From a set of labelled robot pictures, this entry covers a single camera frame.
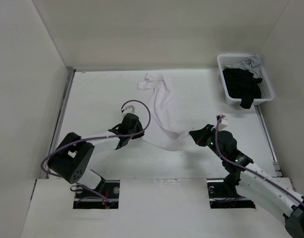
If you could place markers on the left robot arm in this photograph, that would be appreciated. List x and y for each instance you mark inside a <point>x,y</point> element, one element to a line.
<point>72,163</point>

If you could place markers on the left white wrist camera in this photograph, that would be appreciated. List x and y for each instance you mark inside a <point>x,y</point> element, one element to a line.
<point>128,110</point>

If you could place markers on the white tank top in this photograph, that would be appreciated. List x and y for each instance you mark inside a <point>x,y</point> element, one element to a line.
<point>165,130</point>

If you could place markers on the white plastic laundry basket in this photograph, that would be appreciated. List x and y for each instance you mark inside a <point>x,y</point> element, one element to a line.
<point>266,89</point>

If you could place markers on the black tank top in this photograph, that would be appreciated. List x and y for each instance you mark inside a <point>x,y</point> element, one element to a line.
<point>242,85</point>

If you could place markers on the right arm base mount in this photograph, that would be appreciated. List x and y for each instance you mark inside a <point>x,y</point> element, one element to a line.
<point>222,196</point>

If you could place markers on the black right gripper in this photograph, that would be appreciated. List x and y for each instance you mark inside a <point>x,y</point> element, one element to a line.
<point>199,135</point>

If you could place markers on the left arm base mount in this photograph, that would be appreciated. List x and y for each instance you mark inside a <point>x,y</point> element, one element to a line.
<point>105,196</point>

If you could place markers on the grey tank top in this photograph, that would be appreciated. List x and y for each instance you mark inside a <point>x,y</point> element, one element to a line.
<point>253,65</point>

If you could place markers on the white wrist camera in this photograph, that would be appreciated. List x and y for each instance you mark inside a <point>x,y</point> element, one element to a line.
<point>222,121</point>
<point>128,110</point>

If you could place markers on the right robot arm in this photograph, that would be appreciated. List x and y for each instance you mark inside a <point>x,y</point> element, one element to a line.
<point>248,180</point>

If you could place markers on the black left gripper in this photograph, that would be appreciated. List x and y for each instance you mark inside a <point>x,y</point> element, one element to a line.
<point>139,135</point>

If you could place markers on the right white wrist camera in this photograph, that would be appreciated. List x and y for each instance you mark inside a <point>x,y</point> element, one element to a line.
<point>222,121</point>

